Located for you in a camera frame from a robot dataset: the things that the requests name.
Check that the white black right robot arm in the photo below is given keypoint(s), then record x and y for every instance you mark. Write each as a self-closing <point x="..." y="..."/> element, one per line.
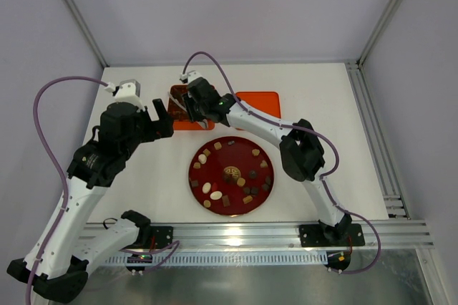
<point x="302" y="154"/>

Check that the dark flower chocolate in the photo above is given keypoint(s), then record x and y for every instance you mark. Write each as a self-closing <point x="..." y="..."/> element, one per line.
<point x="252" y="174"/>

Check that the orange box lid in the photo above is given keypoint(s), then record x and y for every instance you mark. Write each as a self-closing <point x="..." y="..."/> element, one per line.
<point x="268" y="102"/>

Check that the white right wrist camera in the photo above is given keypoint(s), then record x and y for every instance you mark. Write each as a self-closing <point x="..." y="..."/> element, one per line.
<point x="188" y="77"/>

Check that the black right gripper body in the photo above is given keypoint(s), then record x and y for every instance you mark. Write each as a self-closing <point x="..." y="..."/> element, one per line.
<point x="191" y="105"/>

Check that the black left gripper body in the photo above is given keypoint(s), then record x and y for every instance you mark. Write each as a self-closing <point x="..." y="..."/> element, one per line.
<point x="157" y="126"/>

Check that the white oval chocolate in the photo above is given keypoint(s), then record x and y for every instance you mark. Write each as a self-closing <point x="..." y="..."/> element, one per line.
<point x="216" y="195"/>

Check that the aluminium mounting rail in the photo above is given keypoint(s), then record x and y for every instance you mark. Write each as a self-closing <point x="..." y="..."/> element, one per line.
<point x="391" y="234"/>

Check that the orange compartment chocolate box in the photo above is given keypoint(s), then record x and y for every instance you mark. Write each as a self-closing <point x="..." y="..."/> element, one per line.
<point x="179" y="119"/>

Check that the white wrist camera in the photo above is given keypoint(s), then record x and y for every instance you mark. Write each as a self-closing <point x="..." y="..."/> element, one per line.
<point x="188" y="77"/>
<point x="126" y="91"/>

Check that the dark brown square chocolate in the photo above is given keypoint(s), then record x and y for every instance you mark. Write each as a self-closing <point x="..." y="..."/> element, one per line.
<point x="194" y="183"/>

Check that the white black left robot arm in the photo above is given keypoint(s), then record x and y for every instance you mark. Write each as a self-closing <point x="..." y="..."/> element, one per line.
<point x="58" y="268"/>

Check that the tan scalloped round chocolate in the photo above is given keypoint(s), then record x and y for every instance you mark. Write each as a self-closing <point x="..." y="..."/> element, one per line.
<point x="241" y="182"/>

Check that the round red plate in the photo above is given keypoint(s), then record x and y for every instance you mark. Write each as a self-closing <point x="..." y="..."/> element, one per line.
<point x="224" y="167"/>

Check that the tan bar chocolate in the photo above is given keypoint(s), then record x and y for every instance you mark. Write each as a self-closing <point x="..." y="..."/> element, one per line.
<point x="247" y="199"/>

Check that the tan square chocolate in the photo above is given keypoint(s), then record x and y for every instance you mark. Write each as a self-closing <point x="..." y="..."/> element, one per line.
<point x="217" y="145"/>

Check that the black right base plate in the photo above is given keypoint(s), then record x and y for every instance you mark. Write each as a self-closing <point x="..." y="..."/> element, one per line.
<point x="319" y="236"/>

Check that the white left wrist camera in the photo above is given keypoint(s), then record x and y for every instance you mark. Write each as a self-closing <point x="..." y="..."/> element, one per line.
<point x="126" y="91"/>

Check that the brown rectangular chocolate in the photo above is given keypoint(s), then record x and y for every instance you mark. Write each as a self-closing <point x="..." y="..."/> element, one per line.
<point x="225" y="201"/>

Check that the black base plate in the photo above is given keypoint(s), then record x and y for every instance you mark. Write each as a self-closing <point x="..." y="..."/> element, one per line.
<point x="159" y="237"/>
<point x="319" y="236"/>

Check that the cream round chocolate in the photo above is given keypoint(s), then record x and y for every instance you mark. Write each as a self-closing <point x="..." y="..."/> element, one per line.
<point x="202" y="158"/>

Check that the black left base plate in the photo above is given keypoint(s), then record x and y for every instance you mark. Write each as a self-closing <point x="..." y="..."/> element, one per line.
<point x="159" y="237"/>

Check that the grey perforated cable tray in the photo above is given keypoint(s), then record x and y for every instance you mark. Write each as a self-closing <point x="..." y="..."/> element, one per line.
<point x="221" y="258"/>

